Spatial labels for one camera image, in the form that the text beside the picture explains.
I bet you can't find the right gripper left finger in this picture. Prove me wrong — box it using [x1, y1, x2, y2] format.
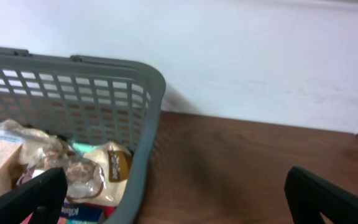
[0, 168, 68, 224]

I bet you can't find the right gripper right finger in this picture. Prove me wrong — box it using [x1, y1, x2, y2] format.
[284, 166, 358, 224]

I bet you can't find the small teal wipes packet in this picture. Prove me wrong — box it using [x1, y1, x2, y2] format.
[71, 142, 98, 154]

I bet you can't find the treat bag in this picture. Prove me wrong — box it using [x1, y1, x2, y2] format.
[16, 141, 132, 207]
[0, 119, 63, 196]

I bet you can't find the Kleenex tissue multipack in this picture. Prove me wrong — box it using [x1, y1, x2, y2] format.
[57, 203, 116, 224]

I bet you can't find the grey plastic basket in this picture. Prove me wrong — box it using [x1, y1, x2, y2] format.
[0, 47, 166, 223]

